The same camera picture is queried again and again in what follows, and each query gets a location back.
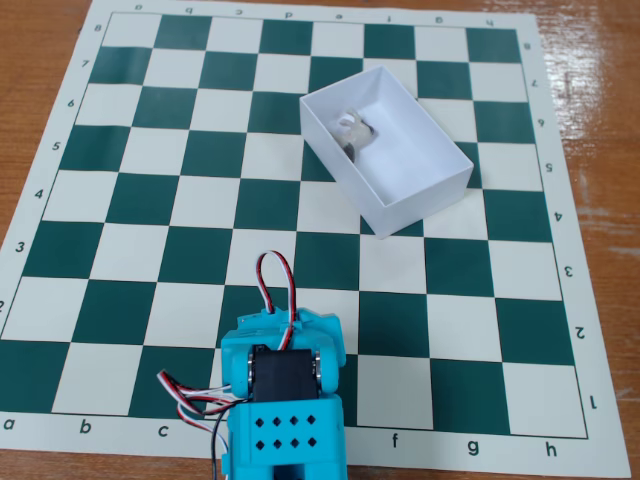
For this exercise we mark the grey and white toy horse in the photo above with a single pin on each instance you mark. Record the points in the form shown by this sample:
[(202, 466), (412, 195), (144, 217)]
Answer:
[(356, 132)]

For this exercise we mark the green and cream chessboard mat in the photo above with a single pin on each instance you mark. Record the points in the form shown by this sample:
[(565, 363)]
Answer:
[(150, 230)]

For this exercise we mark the cyan robot arm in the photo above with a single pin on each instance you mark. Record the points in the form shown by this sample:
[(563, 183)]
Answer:
[(285, 435)]

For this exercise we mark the white open cardboard box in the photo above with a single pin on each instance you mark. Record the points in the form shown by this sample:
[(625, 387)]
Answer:
[(415, 160)]

